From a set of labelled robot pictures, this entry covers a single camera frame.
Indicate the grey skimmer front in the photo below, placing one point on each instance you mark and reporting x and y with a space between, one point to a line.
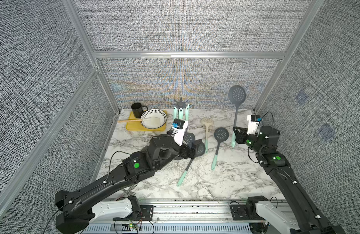
175 113

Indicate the white bowl black rim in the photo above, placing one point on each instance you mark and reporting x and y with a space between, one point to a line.
154 113

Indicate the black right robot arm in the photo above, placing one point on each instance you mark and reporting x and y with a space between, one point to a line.
308 218

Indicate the cream skimmer mint handle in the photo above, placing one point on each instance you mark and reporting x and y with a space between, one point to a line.
185 169

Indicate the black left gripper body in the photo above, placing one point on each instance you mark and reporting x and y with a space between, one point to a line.
184 153

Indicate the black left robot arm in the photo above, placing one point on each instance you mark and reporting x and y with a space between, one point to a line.
76 206

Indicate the yellow tray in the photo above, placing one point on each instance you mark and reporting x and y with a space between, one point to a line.
137 126

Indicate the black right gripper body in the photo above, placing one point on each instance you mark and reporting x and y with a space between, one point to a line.
241 134

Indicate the grey skimmer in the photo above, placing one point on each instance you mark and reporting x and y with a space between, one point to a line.
237 96
175 113
221 134

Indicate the grey skimmer back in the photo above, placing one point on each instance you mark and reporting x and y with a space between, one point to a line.
237 96

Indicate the grey skimmer lone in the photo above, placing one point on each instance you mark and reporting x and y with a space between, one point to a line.
188 137

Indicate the grey utensil rack stand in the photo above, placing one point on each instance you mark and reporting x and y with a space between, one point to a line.
181 105

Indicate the wooden handled white spatula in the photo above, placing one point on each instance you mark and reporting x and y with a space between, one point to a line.
130 120

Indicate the cream slotted spatula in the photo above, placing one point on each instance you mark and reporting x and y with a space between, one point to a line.
207 122

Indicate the black mug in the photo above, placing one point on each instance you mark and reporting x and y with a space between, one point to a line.
138 109

